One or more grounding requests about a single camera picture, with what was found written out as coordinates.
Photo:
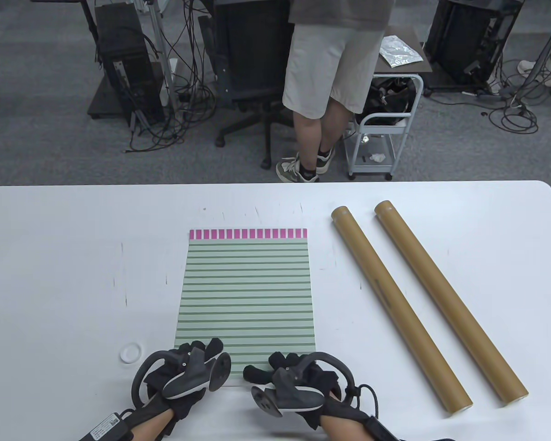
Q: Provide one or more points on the grey labelled left wrist pack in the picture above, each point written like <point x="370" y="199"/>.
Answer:
<point x="105" y="427"/>

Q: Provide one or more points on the white metal utility cart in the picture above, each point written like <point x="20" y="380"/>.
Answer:
<point x="385" y="130"/>

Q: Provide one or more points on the white plastic tube cap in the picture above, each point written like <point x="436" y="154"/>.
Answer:
<point x="131" y="353"/>

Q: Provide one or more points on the black right wrist pack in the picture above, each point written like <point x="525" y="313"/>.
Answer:
<point x="383" y="429"/>

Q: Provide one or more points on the person's left hand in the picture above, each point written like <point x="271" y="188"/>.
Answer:
<point x="211" y="347"/>

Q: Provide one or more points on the person's right hand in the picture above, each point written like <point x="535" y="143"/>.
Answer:
<point x="257" y="374"/>

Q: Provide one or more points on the black computer rack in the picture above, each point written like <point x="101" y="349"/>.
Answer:
<point x="463" y="41"/>

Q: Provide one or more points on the small brown top side table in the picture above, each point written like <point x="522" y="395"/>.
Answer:
<point x="413" y="68"/>

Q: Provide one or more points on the green striped mouse pad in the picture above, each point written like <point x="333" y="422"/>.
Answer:
<point x="248" y="285"/>

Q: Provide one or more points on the black grey hand controller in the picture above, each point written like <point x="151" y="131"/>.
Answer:
<point x="298" y="397"/>
<point x="188" y="381"/>

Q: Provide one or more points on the black computer tower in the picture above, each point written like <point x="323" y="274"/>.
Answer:
<point x="124" y="46"/>

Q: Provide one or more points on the person's left forearm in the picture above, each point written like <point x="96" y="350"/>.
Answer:
<point x="151" y="429"/>

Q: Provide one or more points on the black headset gear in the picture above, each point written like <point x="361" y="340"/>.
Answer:
<point x="390" y="98"/>

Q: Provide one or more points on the white crumpled paper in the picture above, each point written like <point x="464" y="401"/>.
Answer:
<point x="377" y="158"/>

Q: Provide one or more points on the brown cardboard mailing tube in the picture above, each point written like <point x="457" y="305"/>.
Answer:
<point x="445" y="294"/>
<point x="385" y="298"/>

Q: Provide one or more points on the crumpled silver foil bag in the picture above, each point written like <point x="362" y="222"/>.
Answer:
<point x="397" y="51"/>

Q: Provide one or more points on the black mesh office chair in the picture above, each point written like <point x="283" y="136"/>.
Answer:
<point x="248" y="55"/>

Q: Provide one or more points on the person's right forearm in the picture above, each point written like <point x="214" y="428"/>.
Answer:
<point x="346" y="432"/>

